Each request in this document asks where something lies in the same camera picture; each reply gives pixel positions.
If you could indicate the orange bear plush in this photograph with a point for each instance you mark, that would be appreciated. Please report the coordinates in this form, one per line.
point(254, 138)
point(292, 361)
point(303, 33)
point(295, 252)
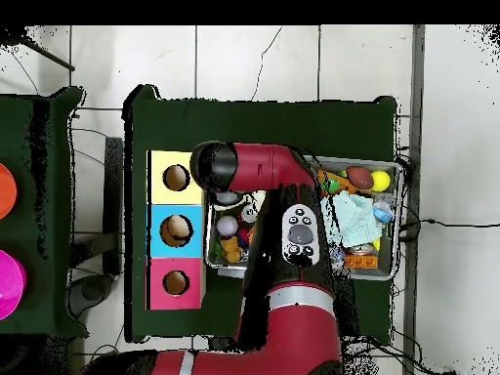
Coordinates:
point(231, 250)

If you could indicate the clear mesh bin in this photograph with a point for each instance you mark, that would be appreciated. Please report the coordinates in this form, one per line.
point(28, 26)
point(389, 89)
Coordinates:
point(367, 275)

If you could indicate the brown toy football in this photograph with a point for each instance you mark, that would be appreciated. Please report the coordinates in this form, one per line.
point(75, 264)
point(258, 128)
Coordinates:
point(360, 176)

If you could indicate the orange toy brick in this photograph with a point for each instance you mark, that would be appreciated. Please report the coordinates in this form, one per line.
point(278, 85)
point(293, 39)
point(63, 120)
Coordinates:
point(360, 262)

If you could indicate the orange disc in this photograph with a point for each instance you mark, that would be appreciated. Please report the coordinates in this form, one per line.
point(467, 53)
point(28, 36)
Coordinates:
point(5, 191)

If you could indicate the dark green table cloth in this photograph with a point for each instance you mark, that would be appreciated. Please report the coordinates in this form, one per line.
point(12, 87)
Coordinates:
point(258, 117)

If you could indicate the small green ball with eyes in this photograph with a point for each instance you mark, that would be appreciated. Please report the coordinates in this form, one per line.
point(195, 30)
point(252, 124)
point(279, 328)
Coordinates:
point(332, 185)

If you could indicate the yellow ball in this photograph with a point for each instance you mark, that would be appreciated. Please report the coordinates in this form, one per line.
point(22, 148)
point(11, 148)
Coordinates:
point(380, 180)

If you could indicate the dark green side table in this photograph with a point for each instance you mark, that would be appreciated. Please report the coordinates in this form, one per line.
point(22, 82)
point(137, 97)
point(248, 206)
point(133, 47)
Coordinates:
point(55, 156)

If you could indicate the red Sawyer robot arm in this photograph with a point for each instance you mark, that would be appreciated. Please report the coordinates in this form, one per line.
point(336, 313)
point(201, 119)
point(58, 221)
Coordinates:
point(269, 166)

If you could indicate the white ball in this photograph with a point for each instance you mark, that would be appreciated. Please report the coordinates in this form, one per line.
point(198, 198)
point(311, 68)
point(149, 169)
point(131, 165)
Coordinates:
point(227, 226)

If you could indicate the mint green cloth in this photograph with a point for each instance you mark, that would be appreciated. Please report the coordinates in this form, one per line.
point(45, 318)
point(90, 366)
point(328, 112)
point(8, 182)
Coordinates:
point(355, 219)

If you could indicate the clear plastic bottle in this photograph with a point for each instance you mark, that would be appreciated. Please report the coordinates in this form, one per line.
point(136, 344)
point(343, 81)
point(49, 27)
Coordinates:
point(382, 211)

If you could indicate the pink disc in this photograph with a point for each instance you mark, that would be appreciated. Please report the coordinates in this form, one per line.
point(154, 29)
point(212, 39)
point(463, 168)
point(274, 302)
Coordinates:
point(9, 285)

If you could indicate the black tripod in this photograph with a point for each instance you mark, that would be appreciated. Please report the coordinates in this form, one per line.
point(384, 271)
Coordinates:
point(12, 35)

